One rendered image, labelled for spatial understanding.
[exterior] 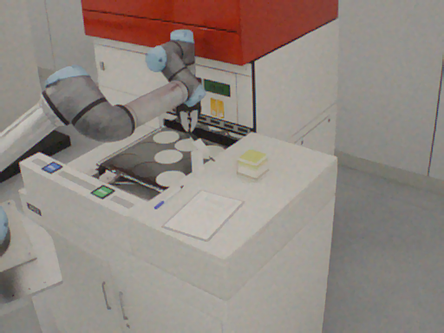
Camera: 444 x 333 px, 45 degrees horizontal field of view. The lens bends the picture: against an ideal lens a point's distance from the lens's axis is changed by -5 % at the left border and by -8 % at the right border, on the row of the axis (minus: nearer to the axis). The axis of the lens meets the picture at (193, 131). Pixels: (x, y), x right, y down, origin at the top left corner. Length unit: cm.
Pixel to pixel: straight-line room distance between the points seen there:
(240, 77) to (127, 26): 51
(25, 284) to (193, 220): 53
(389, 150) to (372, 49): 64
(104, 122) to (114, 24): 83
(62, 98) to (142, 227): 42
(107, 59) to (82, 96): 95
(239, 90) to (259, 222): 60
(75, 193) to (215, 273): 55
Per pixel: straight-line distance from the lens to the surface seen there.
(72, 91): 148
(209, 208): 160
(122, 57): 234
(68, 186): 180
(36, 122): 151
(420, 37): 322
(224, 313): 155
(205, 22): 191
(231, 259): 145
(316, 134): 250
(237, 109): 202
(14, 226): 177
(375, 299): 274
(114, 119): 148
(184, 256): 152
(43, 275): 169
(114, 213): 165
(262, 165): 170
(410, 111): 338
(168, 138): 214
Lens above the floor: 187
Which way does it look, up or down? 26 degrees down
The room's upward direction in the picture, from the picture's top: 4 degrees counter-clockwise
